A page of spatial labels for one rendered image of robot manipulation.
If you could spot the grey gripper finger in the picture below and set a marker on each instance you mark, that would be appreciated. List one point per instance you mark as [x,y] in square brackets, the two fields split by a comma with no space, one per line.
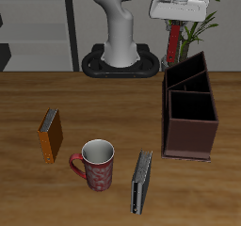
[168,22]
[183,23]

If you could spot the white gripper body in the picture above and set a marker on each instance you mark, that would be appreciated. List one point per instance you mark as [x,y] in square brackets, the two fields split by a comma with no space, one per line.
[179,10]

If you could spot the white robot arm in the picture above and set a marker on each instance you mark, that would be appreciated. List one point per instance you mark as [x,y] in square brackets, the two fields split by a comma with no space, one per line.
[120,32]

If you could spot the dark brown desk caddy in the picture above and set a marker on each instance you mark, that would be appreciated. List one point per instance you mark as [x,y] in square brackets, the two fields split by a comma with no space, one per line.
[191,135]

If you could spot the orange book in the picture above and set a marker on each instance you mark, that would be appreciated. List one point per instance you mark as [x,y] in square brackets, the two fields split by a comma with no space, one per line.
[53,138]

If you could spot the black book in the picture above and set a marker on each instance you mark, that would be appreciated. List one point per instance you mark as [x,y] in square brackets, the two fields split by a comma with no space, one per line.
[140,185]

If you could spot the green pot plant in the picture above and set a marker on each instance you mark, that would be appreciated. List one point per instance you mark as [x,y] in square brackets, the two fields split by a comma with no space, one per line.
[196,32]

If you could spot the white shelf unit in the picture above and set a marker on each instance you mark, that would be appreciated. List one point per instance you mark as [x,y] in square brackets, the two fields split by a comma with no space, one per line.
[31,32]

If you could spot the red patterned mug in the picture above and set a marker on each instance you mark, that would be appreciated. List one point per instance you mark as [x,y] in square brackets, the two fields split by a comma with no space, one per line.
[99,171]

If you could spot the black angular object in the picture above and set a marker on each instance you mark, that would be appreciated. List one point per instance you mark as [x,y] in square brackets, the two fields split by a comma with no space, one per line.
[4,57]

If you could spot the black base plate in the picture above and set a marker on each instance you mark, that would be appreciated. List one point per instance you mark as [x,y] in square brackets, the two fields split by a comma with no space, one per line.
[91,68]

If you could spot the dark grey upright post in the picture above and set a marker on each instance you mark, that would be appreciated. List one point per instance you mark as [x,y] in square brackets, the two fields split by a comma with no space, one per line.
[72,32]

